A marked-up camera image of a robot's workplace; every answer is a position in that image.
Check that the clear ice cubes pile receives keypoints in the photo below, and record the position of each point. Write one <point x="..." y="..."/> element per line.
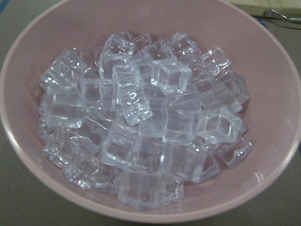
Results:
<point x="140" y="118"/>

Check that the pink bowl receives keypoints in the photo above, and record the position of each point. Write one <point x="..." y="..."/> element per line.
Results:
<point x="34" y="192"/>

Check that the metal tongs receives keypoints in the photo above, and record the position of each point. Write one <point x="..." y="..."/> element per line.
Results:
<point x="271" y="13"/>

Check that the wooden cutting board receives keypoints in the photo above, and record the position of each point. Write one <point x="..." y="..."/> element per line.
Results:
<point x="257" y="7"/>

